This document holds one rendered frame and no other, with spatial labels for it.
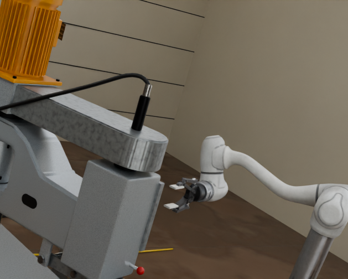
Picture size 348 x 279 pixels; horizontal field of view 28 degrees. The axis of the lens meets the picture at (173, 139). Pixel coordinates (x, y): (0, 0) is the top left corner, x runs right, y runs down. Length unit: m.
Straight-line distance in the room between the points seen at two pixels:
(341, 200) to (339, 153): 5.18
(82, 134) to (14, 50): 0.50
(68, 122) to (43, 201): 0.34
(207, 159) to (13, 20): 1.01
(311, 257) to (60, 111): 1.14
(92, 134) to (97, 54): 6.45
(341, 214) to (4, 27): 1.50
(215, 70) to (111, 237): 7.07
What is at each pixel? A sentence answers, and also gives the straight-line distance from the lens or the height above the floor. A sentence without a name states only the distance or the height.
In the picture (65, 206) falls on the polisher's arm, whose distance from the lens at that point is 2.67.
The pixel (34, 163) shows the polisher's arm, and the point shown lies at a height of 1.47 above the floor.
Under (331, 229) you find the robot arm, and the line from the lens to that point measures 2.79.
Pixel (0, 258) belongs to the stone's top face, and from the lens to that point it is 3.36.
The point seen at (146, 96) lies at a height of 1.87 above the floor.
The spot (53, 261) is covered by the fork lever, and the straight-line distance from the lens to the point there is 2.80.
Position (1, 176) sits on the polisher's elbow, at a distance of 3.00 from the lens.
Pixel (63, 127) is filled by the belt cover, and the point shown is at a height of 1.66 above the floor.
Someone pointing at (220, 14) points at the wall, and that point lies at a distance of 9.60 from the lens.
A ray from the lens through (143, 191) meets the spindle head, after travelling 2.57.
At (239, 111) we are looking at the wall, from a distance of 9.02.
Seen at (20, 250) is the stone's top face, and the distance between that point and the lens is 3.48.
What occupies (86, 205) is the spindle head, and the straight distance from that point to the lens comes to 2.58.
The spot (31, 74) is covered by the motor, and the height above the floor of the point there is 1.78.
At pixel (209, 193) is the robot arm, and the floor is 1.48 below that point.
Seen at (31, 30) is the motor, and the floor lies 1.95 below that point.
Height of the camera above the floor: 2.27
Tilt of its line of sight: 12 degrees down
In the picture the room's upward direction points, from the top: 17 degrees clockwise
